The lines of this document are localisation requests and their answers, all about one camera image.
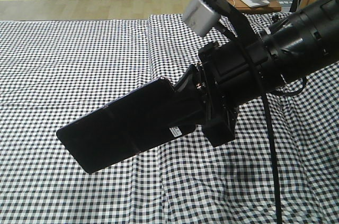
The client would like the wooden nightstand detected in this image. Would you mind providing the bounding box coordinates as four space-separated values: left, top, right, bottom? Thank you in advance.
227 0 282 14

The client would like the checkered bed sheet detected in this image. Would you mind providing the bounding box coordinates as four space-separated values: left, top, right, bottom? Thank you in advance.
1 20 167 223

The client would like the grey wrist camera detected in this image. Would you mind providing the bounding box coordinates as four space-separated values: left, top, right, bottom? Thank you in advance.
182 0 221 38

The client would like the black smartphone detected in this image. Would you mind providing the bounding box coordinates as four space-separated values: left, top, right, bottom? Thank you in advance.
56 78 196 174

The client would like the checkered duvet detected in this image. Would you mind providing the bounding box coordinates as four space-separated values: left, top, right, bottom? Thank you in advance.
146 12 339 224

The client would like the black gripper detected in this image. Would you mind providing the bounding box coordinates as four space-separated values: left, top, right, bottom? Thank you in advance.
149 41 284 147

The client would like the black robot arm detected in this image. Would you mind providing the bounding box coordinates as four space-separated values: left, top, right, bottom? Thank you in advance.
147 0 338 146

